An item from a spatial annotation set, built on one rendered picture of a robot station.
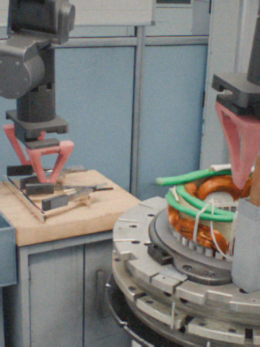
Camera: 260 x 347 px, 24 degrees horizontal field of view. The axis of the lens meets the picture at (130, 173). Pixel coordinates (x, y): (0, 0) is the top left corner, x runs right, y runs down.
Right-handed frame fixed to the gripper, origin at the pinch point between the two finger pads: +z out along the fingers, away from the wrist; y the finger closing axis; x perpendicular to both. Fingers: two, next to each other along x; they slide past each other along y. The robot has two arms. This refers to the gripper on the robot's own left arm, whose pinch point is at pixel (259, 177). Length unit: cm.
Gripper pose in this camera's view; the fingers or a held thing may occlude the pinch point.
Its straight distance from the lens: 58.1
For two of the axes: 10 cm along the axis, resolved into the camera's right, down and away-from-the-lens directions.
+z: -1.0, 9.2, 3.9
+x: -2.9, -4.0, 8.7
